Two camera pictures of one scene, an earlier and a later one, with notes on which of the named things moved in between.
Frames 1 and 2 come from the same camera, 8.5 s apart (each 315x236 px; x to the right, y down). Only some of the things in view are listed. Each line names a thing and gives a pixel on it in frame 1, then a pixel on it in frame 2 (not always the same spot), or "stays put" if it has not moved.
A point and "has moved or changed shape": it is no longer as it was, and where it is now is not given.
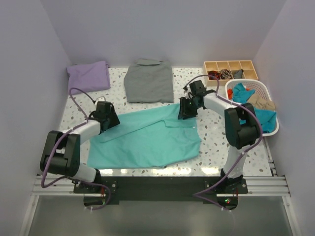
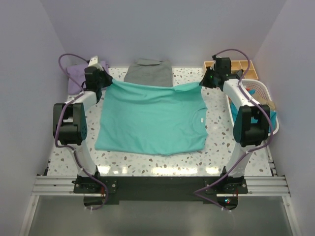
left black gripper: x=114 y=121 -> x=109 y=78
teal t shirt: x=152 y=138 has moved or changed shape
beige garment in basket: x=259 y=103 stays put
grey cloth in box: x=238 y=74 stays put
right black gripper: x=184 y=112 -> x=204 y=82
